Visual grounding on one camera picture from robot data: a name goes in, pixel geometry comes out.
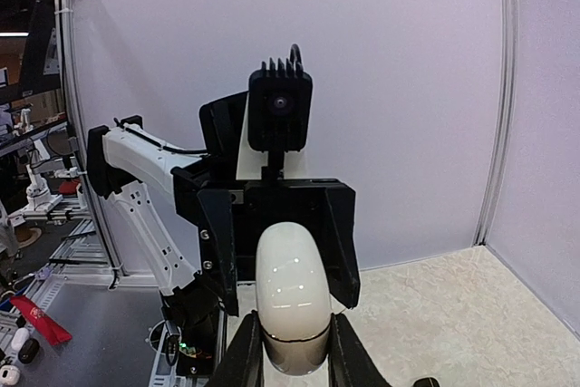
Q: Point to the red cloth background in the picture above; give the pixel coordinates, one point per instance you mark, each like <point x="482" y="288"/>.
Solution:
<point x="51" y="331"/>

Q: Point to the left aluminium frame post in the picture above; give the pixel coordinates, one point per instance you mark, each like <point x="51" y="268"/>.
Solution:
<point x="509" y="14"/>

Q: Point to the white earbud case background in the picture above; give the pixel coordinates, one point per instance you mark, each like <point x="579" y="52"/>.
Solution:
<point x="19" y="339"/>

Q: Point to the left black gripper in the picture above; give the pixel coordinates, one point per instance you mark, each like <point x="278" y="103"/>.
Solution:
<point x="234" y="215"/>

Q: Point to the black earbud case background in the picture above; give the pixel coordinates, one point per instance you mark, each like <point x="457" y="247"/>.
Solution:
<point x="28" y="351"/>

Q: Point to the black earbud charging case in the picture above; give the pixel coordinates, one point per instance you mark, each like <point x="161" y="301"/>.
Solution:
<point x="426" y="382"/>

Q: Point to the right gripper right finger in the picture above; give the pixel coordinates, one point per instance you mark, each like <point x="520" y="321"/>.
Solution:
<point x="349" y="363"/>

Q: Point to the white earbud charging case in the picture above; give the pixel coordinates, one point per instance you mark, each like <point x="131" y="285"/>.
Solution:
<point x="293" y="300"/>

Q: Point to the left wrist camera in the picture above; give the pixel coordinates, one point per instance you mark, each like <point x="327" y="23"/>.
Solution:
<point x="278" y="111"/>

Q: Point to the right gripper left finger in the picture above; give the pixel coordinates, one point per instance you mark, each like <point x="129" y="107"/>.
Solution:
<point x="242" y="364"/>

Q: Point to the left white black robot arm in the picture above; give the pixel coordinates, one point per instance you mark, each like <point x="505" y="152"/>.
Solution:
<point x="154" y="185"/>

